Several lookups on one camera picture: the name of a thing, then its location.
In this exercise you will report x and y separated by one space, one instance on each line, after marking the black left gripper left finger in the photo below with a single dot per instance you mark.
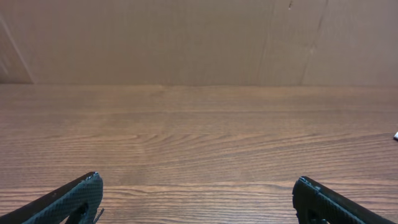
76 202

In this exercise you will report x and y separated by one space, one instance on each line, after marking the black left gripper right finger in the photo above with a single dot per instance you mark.
315 204

